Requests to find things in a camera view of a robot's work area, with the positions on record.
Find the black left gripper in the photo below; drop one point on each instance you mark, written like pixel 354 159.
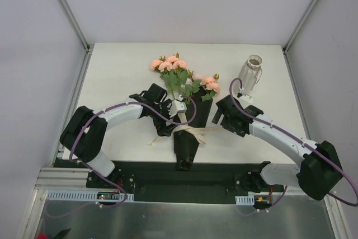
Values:
pixel 163 126

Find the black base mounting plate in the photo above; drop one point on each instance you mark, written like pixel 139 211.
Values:
pixel 203 183

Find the white cable duct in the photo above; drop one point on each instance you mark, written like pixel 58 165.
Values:
pixel 252 200
pixel 73 195

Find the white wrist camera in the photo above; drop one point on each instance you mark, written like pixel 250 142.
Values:
pixel 176 107
pixel 245 98

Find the left aluminium frame post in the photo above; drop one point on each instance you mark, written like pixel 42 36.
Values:
pixel 66 9

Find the aluminium frame post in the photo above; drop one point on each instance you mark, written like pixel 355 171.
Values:
pixel 66 9
pixel 300 25

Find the right aluminium frame post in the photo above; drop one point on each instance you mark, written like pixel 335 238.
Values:
pixel 300 25

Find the black wrapping paper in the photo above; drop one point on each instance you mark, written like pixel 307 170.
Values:
pixel 187 138

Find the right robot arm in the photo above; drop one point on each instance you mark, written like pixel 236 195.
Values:
pixel 314 167

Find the cream printed ribbon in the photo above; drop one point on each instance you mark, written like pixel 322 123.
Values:
pixel 198 133

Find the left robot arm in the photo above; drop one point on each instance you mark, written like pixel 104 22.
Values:
pixel 84 134

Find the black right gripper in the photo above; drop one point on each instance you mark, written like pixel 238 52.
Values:
pixel 224 112

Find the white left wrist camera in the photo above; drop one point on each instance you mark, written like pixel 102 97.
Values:
pixel 176 107

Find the right white cable duct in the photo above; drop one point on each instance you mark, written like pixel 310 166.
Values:
pixel 252 200

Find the white ribbed ceramic vase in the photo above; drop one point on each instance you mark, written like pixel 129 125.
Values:
pixel 250 74

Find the pink rose bouquet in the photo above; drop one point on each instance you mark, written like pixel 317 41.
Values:
pixel 180 80

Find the aluminium rail left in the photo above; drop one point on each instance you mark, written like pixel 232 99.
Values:
pixel 62 178

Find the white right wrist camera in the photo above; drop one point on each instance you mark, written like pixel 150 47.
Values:
pixel 245 98

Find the left white cable duct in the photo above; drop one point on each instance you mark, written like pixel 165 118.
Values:
pixel 73 195

